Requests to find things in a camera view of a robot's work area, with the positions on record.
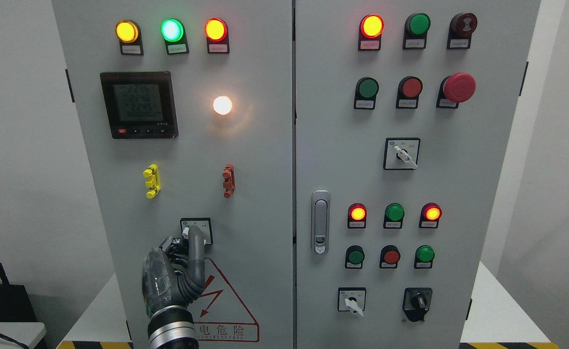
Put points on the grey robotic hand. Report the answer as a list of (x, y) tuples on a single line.
[(174, 273)]

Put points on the white rotary light switch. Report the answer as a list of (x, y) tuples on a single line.
[(203, 223)]

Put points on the silver black robot forearm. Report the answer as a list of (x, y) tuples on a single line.
[(172, 328)]

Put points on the green lit indicator light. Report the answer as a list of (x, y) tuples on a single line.
[(175, 37)]

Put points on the yellow indicator light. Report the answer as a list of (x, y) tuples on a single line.
[(130, 37)]

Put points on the red electrical hazard warning sticker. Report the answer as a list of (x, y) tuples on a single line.
[(219, 314)]

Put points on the yellow terminal connector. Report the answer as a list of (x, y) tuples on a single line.
[(152, 181)]

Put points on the red terminal connector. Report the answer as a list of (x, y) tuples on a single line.
[(229, 183)]

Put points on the black digital power meter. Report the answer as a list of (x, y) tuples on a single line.
[(140, 105)]

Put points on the small clear bulb lamp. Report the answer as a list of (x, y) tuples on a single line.
[(222, 105)]

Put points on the green push button lower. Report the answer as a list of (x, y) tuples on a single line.
[(354, 257)]

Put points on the red lit indicator lower left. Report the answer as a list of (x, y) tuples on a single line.
[(357, 216)]

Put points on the red lit indicator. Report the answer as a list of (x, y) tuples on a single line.
[(357, 216), (430, 216), (370, 31)]

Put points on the grey electrical control cabinet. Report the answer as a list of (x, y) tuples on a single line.
[(291, 75)]

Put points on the red push button lower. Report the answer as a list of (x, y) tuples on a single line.
[(389, 257)]

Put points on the red push button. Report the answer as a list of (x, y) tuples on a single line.
[(389, 257), (408, 92)]

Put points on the green indicator lower middle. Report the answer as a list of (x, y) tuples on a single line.
[(393, 216)]

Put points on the red lit indicator left door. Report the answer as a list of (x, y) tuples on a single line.
[(217, 36)]

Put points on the bright green push button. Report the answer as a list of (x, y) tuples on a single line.
[(424, 256)]

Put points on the red lit indicator lower right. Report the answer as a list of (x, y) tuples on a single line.
[(430, 216)]

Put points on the green push button upper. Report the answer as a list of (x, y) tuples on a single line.
[(365, 93)]

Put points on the red push button upper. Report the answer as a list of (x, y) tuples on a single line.
[(408, 92)]

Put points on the red lit indicator top right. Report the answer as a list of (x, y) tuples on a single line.
[(370, 31)]

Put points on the red emergency stop button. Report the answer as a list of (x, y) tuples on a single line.
[(454, 89)]

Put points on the green indicator top right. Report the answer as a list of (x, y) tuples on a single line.
[(415, 31)]

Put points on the dark red buzzer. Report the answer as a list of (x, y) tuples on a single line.
[(461, 29)]

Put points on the white device with cable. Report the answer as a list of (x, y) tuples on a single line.
[(28, 333)]

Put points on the silver cabinet door handle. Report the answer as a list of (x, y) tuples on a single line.
[(320, 220)]

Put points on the white rotary selector switch lower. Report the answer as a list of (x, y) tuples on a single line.
[(352, 299)]

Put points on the white rotary selector switch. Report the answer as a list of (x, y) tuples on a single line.
[(401, 153), (352, 299)]

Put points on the black rotary selector switch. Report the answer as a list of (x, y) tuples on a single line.
[(416, 303)]

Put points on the white rotary selector switch upper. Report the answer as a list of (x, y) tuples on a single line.
[(401, 153)]

